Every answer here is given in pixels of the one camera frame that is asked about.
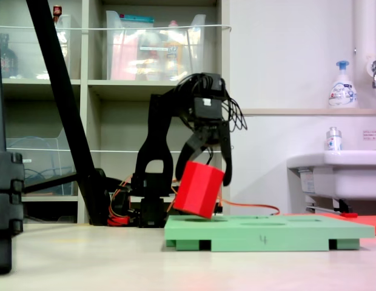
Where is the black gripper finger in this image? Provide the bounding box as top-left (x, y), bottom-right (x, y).
top-left (219, 122), bottom-right (233, 187)
top-left (175, 132), bottom-right (211, 180)

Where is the red octagonal pillar block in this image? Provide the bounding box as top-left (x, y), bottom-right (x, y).
top-left (172, 160), bottom-right (226, 220)

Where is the orange label spray bottle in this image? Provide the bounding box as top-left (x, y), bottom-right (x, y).
top-left (163, 20), bottom-right (184, 81)

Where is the large clear plastic bin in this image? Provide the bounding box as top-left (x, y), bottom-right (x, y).
top-left (105, 10), bottom-right (207, 82)

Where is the beige shelf unit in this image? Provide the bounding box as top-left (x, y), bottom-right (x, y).
top-left (0, 0), bottom-right (232, 225)

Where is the green board with shaped holes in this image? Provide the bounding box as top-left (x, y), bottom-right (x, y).
top-left (164, 214), bottom-right (376, 253)

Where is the small clear sanitizer bottle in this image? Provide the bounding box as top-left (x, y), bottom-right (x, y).
top-left (324, 126), bottom-right (344, 152)

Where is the white ceramic sink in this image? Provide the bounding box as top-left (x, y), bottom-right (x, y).
top-left (286, 149), bottom-right (376, 213)

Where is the white blue soap pump bottle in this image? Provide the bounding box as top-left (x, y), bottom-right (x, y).
top-left (327, 60), bottom-right (359, 109)

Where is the black tripod leg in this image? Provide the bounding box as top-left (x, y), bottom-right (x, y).
top-left (22, 0), bottom-right (112, 227)

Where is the flat red board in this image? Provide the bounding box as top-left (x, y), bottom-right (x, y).
top-left (282, 212), bottom-right (376, 236)

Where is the brown bottle with red cap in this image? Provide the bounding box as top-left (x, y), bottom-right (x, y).
top-left (52, 4), bottom-right (63, 24)

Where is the clear bin with dark bottle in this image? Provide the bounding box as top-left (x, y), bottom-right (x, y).
top-left (0, 14), bottom-right (73, 81)

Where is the notched black stack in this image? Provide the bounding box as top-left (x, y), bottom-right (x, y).
top-left (0, 151), bottom-right (25, 275)

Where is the dark glass bottle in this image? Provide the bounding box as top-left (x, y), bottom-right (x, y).
top-left (0, 33), bottom-right (19, 79)

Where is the black robot wire bundle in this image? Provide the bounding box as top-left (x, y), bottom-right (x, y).
top-left (175, 72), bottom-right (248, 133)

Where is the orange cable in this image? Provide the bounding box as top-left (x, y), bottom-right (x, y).
top-left (166, 178), bottom-right (281, 216)

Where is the white wire shelf rail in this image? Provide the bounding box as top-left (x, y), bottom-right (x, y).
top-left (5, 145), bottom-right (235, 154)

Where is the red orange wire bundle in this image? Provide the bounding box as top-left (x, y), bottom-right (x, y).
top-left (107, 178), bottom-right (138, 227)

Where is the clear bin with blue cable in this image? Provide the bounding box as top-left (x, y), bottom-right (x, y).
top-left (5, 127), bottom-right (80, 197)

